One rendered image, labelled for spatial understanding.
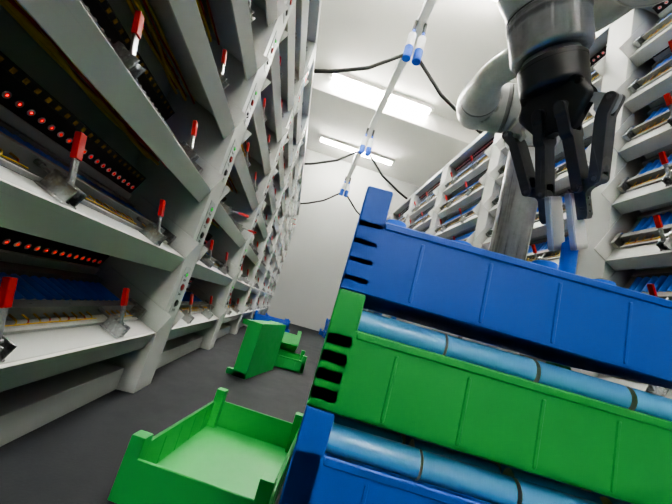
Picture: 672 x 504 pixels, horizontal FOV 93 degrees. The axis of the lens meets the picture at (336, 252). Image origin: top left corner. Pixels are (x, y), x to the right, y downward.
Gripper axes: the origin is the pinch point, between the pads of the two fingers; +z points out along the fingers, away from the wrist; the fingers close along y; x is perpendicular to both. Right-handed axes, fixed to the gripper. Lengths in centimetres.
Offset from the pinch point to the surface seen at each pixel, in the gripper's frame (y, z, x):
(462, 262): -5.2, 2.1, 26.3
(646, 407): -11.7, 13.1, 17.4
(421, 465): -4.4, 15.1, 31.4
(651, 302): -11.9, 6.2, 15.5
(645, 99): 18, -37, -98
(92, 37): 22, -25, 49
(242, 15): 50, -54, 23
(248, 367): 95, 40, 21
